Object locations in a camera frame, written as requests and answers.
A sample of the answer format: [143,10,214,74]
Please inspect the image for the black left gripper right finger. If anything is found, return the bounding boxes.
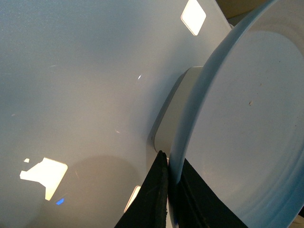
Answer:
[169,158,247,228]

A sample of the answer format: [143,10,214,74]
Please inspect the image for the silver two-slot toaster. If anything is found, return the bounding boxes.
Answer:
[149,66,203,157]

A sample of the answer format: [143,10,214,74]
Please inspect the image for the grey round plate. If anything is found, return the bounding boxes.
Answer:
[170,0,304,228]

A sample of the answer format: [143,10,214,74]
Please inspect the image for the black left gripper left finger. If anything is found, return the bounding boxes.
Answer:
[115,151,169,228]

